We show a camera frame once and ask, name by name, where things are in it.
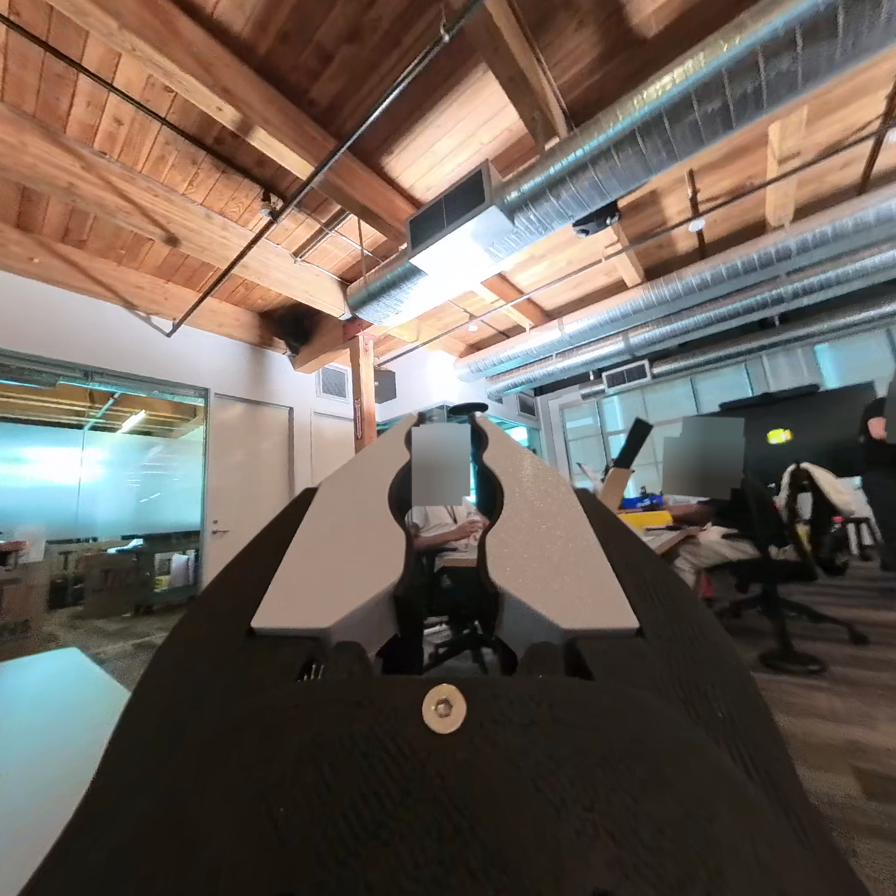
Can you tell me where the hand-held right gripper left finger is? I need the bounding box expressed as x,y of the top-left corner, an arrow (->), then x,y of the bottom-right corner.
249,413 -> 425,655

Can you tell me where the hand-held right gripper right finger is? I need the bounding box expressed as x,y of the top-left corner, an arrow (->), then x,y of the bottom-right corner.
475,416 -> 643,657

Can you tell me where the cardboard box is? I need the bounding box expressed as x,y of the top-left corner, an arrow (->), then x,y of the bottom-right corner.
598,465 -> 636,510

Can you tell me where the white door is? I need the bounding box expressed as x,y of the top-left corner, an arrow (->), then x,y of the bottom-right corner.
311,409 -> 358,484
210,392 -> 294,582

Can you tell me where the black office chair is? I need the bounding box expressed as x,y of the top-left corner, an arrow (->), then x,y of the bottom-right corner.
714,479 -> 869,648
413,546 -> 520,676
773,462 -> 883,582

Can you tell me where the white cloth on chair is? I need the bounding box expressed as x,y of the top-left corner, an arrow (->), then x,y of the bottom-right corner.
779,462 -> 869,522

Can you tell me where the black partition panel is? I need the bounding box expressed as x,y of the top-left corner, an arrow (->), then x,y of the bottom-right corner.
721,381 -> 879,491

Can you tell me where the wooden support post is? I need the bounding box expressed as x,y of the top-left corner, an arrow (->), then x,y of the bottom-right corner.
348,335 -> 379,455

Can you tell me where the frosted glass wall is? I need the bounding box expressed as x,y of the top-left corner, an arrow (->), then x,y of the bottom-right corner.
0,350 -> 210,620

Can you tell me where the grey duct vent box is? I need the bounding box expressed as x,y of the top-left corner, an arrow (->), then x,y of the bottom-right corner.
406,162 -> 515,273

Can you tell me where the large silver air duct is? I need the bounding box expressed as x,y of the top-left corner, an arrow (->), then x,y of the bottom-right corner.
346,0 -> 896,326

